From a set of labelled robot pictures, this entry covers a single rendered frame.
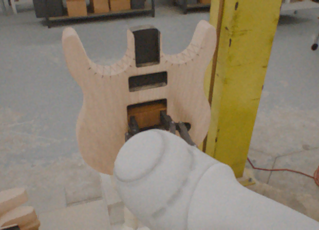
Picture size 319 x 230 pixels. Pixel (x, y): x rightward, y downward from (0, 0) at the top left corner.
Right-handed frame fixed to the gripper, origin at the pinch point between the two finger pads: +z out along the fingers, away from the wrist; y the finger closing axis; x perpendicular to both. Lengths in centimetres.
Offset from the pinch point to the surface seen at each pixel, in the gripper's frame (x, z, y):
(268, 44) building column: -23, 73, 92
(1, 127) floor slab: -132, 201, -82
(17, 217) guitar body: -32, 8, -38
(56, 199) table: -41, 18, -28
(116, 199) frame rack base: -20.6, -4.6, -10.4
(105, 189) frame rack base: -20.7, -0.1, -12.5
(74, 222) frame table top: -37.9, 5.0, -23.1
